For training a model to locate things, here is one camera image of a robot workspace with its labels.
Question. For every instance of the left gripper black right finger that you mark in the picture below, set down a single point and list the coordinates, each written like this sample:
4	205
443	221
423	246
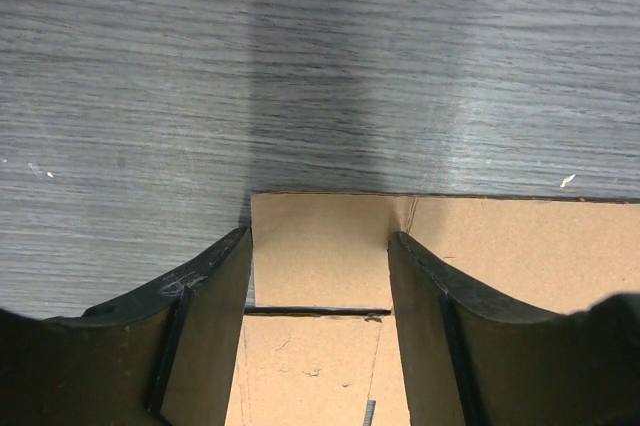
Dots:
472	355

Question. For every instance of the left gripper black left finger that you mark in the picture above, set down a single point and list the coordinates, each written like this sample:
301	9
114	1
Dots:
161	354

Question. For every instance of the brown cardboard box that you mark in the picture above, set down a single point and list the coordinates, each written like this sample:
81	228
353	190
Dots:
320	346

